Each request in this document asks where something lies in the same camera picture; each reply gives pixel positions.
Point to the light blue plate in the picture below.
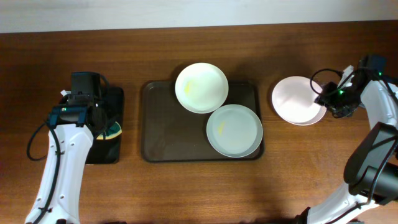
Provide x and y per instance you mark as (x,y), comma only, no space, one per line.
(234,131)

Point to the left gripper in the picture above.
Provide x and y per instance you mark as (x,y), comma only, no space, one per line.
(101,116)

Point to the green and yellow sponge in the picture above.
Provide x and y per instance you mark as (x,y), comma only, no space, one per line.
(111,132)

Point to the black plastic tray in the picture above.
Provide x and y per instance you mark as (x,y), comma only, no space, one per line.
(109,149)

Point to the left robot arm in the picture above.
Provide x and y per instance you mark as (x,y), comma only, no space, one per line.
(58,196)

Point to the pink plate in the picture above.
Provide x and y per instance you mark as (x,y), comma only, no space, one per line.
(294,101)

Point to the brown serving tray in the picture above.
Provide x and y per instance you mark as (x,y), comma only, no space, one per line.
(169,132)

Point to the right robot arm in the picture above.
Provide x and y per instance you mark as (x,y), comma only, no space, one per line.
(370,180)

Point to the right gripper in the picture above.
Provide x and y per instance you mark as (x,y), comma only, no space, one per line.
(326,101)

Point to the cream white plate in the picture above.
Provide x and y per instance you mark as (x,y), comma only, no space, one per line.
(201,88)

